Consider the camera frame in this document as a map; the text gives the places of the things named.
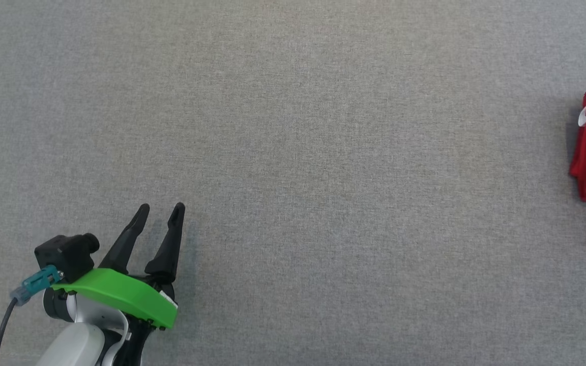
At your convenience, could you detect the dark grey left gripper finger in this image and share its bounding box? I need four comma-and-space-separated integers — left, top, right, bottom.
99, 203, 151, 273
144, 202, 186, 285

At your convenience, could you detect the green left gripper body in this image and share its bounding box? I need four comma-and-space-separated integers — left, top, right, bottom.
51, 268, 179, 330

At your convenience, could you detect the teal plug left camera cable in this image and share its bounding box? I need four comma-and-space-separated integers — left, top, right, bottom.
0, 265, 64, 366

